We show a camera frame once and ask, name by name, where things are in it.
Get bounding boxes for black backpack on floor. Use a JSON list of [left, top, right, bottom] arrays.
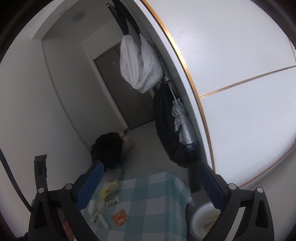
[[90, 132, 123, 172]]

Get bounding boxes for teal plaid tablecloth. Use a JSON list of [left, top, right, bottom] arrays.
[[81, 171, 193, 240]]

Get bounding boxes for white cream tube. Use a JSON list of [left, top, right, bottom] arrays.
[[98, 212, 110, 230]]

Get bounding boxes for yellow wrapper with drawing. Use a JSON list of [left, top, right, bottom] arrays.
[[99, 180, 120, 201]]

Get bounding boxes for white trash bin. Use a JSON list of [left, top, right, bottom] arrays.
[[190, 202, 221, 240]]

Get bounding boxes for grey entrance door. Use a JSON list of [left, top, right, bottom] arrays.
[[94, 44, 154, 129]]

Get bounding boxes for white hanging bag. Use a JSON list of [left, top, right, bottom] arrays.
[[120, 34, 164, 93]]

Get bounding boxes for grey plastic parcel bag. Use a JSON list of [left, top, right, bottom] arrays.
[[101, 168, 123, 183]]

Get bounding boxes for black cable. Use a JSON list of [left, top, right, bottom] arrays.
[[0, 148, 33, 212]]

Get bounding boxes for black hanging jacket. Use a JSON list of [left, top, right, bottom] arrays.
[[153, 83, 191, 168]]

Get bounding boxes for silver folded umbrella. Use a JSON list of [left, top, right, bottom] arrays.
[[163, 75, 198, 152]]

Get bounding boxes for green patterned wrapper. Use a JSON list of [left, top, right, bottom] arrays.
[[105, 196, 120, 207]]

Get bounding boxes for orange snack packet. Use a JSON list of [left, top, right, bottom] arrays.
[[112, 209, 129, 227]]

